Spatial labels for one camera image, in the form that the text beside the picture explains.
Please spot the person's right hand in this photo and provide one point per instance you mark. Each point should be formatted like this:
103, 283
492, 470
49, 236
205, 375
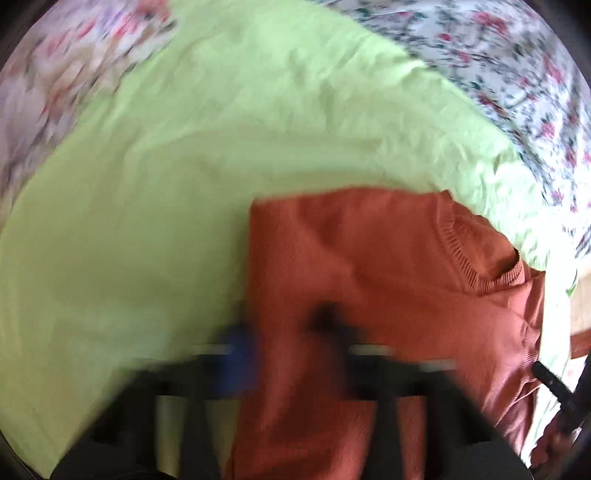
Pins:
549, 445

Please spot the orange knit sweater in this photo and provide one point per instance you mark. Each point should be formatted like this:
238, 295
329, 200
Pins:
369, 277

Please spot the purple floral pillow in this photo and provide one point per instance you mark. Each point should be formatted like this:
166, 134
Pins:
60, 78

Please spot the light green bed sheet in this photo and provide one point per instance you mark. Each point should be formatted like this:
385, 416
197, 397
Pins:
184, 161

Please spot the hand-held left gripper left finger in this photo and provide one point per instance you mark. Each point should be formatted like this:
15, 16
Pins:
238, 353

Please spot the white floral quilt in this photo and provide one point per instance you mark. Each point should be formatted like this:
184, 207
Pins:
508, 69

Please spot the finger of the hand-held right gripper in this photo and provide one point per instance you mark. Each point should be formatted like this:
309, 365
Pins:
549, 376

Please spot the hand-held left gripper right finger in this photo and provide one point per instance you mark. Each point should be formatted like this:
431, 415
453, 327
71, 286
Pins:
333, 325

